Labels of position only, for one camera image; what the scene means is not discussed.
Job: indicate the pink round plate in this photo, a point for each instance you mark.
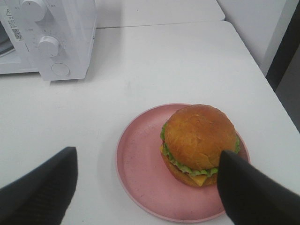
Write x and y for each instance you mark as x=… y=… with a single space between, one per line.
x=147 y=180

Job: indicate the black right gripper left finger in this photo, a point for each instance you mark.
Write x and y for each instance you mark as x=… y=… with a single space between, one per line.
x=42 y=196

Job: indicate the burger with lettuce and cheese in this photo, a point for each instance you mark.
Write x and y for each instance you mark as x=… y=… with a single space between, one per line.
x=193 y=139

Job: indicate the round white door button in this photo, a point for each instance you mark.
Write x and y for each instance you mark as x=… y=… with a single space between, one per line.
x=60 y=69

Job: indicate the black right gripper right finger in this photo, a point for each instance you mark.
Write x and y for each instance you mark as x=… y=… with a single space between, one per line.
x=251 y=198

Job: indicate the white microwave oven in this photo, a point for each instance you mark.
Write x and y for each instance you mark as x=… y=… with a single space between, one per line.
x=72 y=22

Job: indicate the white microwave knob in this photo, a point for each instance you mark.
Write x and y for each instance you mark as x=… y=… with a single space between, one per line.
x=34 y=10
x=49 y=46

